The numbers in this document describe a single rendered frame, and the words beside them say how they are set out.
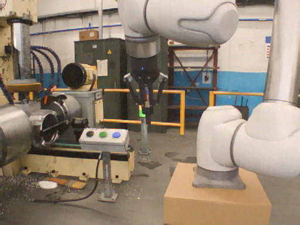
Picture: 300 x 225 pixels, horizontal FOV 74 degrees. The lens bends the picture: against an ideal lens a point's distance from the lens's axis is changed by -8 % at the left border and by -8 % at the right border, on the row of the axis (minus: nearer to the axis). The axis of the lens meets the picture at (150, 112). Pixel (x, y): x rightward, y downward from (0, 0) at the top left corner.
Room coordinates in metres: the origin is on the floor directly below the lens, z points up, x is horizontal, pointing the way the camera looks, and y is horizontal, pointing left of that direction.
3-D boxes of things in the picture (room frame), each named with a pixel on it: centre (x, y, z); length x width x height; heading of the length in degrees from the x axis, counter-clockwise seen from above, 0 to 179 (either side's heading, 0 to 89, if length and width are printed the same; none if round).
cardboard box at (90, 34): (4.62, 1.24, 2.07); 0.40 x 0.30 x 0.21; 67
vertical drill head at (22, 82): (1.05, 0.65, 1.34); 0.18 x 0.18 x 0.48
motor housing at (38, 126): (1.05, 0.61, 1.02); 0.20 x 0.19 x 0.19; 83
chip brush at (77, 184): (0.87, 0.38, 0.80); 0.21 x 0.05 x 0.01; 75
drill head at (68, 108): (1.33, 0.57, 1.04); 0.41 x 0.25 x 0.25; 173
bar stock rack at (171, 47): (5.39, -0.48, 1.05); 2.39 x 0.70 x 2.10; 75
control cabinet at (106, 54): (4.51, 1.01, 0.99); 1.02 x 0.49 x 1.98; 75
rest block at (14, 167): (0.95, 0.69, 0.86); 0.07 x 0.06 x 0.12; 173
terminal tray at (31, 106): (1.05, 0.65, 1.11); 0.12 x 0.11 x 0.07; 83
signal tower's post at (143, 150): (1.28, 0.03, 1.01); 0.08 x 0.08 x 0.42; 83
